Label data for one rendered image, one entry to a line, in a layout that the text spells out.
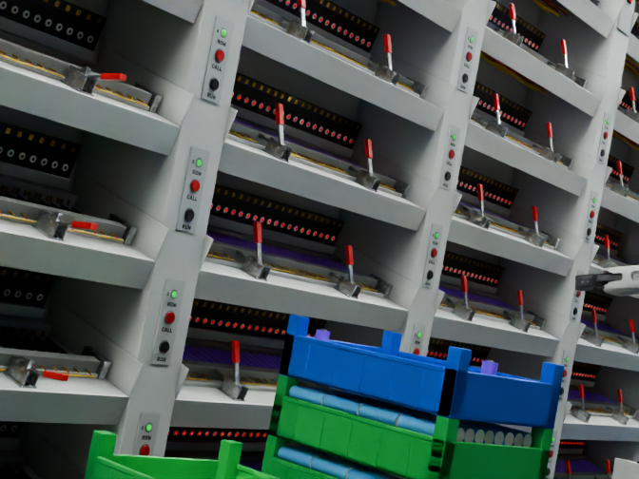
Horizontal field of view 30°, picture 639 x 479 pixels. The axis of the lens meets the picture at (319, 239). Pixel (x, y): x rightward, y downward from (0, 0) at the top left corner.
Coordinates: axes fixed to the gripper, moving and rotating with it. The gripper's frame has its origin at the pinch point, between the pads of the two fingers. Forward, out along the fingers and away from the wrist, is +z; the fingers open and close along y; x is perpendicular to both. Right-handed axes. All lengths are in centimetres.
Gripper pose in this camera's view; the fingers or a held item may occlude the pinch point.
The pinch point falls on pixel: (586, 282)
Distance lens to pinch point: 254.0
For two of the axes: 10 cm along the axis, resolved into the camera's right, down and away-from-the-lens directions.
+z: -8.2, 0.9, 5.6
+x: 0.1, -9.8, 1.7
